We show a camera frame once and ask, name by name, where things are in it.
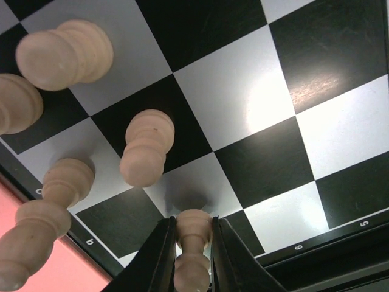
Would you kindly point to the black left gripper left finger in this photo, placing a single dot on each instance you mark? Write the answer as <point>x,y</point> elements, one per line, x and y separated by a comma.
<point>152,269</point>

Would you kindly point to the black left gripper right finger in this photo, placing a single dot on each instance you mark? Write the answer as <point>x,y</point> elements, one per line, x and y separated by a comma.
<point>234,268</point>

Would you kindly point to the light wooden chess piece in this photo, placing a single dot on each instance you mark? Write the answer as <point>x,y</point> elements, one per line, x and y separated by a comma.
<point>27,246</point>
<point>194,234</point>
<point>21,104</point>
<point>149,137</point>
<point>77,51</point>

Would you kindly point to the black and grey chessboard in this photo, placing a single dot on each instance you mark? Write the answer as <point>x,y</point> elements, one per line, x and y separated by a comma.
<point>280,112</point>

